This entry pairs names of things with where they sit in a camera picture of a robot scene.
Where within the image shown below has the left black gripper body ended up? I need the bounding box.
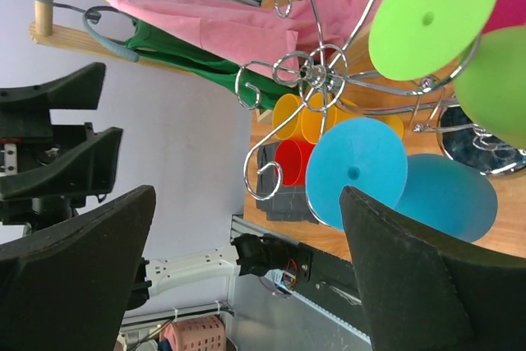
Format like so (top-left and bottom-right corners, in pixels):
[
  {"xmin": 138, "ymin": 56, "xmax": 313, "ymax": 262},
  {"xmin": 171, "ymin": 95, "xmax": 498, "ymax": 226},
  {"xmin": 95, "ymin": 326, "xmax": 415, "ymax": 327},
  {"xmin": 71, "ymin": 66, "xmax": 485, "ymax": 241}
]
[{"xmin": 0, "ymin": 108, "xmax": 99, "ymax": 204}]

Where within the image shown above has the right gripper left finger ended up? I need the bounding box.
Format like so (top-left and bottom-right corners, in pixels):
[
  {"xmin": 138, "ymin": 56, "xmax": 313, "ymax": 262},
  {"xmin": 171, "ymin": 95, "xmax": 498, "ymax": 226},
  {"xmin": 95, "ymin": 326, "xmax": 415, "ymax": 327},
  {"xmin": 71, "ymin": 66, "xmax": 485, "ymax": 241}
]
[{"xmin": 1, "ymin": 185, "xmax": 156, "ymax": 350}]

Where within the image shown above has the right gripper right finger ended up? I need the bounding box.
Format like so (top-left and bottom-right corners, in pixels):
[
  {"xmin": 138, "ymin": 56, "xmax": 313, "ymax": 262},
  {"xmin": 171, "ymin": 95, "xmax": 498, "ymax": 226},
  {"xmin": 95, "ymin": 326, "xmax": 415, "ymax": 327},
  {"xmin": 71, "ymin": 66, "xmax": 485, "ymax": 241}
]
[{"xmin": 340, "ymin": 187, "xmax": 525, "ymax": 350}]

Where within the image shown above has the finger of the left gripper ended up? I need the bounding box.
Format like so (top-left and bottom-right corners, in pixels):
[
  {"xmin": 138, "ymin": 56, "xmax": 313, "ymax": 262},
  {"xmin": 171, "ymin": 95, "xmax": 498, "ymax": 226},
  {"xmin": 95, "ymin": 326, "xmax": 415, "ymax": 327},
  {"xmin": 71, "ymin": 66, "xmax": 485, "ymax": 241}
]
[
  {"xmin": 1, "ymin": 62, "xmax": 106, "ymax": 110},
  {"xmin": 1, "ymin": 127, "xmax": 123, "ymax": 201}
]

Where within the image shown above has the blue wine glass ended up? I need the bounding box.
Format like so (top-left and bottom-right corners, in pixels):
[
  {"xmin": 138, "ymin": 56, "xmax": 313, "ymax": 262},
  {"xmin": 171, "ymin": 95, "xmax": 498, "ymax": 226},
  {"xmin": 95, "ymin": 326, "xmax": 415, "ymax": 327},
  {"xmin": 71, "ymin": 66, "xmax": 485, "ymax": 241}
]
[{"xmin": 306, "ymin": 118, "xmax": 498, "ymax": 242}]

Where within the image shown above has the red wine glass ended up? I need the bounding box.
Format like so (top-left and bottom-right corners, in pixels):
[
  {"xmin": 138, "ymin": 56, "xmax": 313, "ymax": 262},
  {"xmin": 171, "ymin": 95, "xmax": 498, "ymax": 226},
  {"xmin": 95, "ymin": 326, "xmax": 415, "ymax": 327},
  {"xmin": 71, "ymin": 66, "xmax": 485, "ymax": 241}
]
[{"xmin": 275, "ymin": 139, "xmax": 315, "ymax": 187}]

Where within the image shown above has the yellow wine glass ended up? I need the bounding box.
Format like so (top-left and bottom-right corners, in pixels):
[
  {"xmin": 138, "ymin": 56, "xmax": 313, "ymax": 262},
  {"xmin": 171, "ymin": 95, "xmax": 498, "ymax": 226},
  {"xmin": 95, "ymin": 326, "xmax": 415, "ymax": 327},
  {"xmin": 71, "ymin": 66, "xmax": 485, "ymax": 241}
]
[
  {"xmin": 300, "ymin": 93, "xmax": 405, "ymax": 144},
  {"xmin": 271, "ymin": 94, "xmax": 305, "ymax": 141}
]

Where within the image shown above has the green wine glass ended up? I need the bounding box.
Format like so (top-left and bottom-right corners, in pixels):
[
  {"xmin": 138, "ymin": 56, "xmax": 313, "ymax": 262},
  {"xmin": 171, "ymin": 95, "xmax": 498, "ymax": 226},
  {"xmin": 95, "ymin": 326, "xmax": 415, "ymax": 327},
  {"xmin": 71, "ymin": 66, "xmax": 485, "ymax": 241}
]
[{"xmin": 369, "ymin": 0, "xmax": 525, "ymax": 149}]

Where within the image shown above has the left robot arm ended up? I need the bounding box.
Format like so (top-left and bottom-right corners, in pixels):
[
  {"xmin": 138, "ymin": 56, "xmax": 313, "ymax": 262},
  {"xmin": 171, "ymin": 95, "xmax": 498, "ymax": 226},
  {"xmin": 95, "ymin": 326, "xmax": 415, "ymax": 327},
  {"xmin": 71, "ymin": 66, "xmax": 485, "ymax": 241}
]
[{"xmin": 1, "ymin": 62, "xmax": 310, "ymax": 311}]

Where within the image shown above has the wooden clothes rack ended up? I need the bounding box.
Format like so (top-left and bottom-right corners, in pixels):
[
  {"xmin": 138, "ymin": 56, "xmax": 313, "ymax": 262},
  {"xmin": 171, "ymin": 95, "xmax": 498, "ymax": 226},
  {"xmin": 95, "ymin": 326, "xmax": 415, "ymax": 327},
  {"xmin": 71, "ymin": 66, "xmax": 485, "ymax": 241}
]
[{"xmin": 29, "ymin": 0, "xmax": 402, "ymax": 117}]

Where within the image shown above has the chrome wine glass rack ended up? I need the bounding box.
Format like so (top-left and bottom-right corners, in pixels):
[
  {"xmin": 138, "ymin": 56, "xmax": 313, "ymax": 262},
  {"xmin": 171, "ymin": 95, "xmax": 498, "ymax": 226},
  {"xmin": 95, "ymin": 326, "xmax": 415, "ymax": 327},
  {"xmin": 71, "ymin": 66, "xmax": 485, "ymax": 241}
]
[{"xmin": 235, "ymin": 0, "xmax": 525, "ymax": 201}]

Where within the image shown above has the grey clothes hanger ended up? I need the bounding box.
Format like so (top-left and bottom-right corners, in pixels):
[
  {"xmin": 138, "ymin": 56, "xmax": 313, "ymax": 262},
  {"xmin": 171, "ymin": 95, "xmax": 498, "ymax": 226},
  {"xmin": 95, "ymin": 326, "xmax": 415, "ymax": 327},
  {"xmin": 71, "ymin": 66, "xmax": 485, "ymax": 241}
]
[{"xmin": 35, "ymin": 0, "xmax": 140, "ymax": 62}]

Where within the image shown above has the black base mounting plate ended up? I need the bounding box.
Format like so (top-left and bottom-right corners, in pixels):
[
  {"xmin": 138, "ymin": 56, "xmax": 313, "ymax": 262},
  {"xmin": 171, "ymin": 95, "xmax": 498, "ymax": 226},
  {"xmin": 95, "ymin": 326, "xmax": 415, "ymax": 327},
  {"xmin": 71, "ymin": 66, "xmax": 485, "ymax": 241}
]
[{"xmin": 288, "ymin": 243, "xmax": 369, "ymax": 334}]

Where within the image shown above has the pink t-shirt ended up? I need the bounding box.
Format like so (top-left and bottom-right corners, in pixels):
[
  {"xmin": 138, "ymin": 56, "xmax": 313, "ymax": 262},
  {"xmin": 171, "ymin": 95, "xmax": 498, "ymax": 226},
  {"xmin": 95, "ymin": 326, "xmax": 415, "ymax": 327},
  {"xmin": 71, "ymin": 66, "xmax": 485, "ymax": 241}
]
[{"xmin": 108, "ymin": 0, "xmax": 369, "ymax": 77}]

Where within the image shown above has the pink plastic basket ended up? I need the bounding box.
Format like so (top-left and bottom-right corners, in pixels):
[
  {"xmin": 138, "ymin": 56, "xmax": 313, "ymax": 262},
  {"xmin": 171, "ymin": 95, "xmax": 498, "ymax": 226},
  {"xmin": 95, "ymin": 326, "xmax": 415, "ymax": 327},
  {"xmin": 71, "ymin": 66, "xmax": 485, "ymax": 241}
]
[{"xmin": 160, "ymin": 316, "xmax": 227, "ymax": 351}]

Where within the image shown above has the dark grey folded cloth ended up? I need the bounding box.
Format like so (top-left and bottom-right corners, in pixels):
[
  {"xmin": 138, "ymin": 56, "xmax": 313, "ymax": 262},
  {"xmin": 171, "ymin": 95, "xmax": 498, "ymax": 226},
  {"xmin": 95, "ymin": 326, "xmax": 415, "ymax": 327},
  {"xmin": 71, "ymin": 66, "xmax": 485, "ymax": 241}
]
[{"xmin": 256, "ymin": 168, "xmax": 318, "ymax": 224}]

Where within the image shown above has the green tank top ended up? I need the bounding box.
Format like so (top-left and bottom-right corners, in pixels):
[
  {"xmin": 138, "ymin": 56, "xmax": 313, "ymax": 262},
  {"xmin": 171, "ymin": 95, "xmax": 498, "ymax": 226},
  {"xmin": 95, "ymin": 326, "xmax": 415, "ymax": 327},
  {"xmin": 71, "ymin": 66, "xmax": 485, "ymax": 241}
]
[{"xmin": 126, "ymin": 20, "xmax": 293, "ymax": 109}]

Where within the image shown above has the grey cable duct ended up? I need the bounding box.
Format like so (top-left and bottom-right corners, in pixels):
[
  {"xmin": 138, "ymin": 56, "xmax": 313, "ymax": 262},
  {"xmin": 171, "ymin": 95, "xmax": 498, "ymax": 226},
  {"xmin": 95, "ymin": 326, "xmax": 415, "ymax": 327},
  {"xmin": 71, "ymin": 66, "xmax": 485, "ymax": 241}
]
[{"xmin": 283, "ymin": 284, "xmax": 371, "ymax": 344}]

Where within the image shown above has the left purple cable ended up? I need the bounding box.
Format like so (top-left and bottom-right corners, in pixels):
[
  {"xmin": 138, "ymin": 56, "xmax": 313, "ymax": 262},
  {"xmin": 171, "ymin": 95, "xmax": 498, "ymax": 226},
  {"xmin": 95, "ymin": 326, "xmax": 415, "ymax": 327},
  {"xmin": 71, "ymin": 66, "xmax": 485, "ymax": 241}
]
[{"xmin": 258, "ymin": 272, "xmax": 293, "ymax": 299}]

